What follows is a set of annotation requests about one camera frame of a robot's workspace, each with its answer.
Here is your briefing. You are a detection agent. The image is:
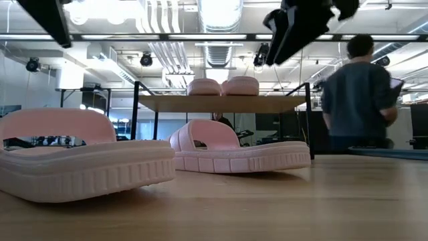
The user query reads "black monitor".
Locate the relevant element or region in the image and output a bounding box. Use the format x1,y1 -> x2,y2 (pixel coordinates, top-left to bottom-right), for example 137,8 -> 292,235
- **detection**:
410,103 -> 428,150

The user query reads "white rectangular air duct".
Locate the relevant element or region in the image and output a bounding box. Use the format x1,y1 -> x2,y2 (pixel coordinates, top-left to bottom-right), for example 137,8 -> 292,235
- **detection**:
56,43 -> 138,90

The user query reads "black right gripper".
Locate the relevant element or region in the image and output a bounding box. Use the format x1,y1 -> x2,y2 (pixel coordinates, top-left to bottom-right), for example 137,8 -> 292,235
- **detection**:
262,0 -> 360,66

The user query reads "black ceiling light rail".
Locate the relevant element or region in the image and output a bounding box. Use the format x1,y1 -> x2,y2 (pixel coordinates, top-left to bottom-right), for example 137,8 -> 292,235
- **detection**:
0,32 -> 428,43

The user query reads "pink rubber slide sandal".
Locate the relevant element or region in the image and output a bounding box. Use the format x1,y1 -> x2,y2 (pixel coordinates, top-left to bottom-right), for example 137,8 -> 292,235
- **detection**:
0,107 -> 177,204
221,76 -> 260,97
169,119 -> 312,174
186,78 -> 222,97

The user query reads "dark wall panel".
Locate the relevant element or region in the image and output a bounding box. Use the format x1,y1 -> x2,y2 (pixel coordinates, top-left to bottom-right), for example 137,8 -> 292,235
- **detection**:
0,105 -> 21,117

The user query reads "black metal stand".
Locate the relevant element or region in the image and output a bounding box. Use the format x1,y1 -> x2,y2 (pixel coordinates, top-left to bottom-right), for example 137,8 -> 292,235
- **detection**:
60,87 -> 113,116

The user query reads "black tablet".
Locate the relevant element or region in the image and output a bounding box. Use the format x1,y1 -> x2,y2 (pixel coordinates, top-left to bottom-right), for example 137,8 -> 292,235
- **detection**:
389,77 -> 405,101

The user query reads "silver round ceiling duct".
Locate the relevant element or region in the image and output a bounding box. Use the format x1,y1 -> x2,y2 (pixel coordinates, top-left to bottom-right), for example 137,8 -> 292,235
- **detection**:
197,0 -> 245,70

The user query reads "wooden shoe rack shelf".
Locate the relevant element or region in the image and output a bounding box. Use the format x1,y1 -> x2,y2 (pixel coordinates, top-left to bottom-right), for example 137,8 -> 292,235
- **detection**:
130,80 -> 316,161

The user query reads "white ceiling pipe bundle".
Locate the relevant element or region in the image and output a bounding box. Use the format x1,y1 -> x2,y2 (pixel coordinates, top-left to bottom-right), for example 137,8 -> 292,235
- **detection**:
135,0 -> 197,90

